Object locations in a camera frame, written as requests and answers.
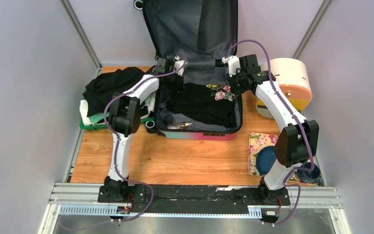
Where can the green plastic tray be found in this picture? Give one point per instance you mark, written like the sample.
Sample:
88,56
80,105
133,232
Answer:
102,125

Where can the black floral print garment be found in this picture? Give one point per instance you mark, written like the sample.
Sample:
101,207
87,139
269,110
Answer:
212,104

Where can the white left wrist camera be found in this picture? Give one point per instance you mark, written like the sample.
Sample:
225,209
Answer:
179,65

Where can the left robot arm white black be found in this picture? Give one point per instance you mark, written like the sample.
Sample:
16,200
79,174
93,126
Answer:
125,118

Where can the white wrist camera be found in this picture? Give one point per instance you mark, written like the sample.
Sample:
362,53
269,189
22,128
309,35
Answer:
233,64
179,65

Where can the black clothing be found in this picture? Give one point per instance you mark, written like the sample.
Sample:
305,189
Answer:
99,91

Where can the dark blue plate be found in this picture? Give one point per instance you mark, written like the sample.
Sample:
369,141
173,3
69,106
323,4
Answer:
265,160

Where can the white cloth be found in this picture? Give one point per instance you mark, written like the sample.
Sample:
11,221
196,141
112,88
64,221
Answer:
83,108

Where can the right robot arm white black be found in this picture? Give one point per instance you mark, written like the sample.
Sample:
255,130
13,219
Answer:
297,142

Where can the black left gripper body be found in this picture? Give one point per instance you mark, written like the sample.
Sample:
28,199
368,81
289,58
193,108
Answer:
173,81

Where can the round pastel drawer cabinet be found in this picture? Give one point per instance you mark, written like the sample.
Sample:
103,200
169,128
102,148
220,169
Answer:
292,78

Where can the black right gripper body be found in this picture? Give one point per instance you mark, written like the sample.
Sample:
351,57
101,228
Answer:
237,82

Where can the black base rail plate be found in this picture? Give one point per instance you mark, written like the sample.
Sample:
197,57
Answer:
191,199

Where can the dark blue cup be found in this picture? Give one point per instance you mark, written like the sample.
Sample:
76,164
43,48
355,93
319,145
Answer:
311,177

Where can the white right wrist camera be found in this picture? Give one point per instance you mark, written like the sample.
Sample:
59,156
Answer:
233,64

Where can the green tie-dye garment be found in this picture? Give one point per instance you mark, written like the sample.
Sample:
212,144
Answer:
146,110

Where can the floral pattern tray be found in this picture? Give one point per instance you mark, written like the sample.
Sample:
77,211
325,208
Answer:
257,141

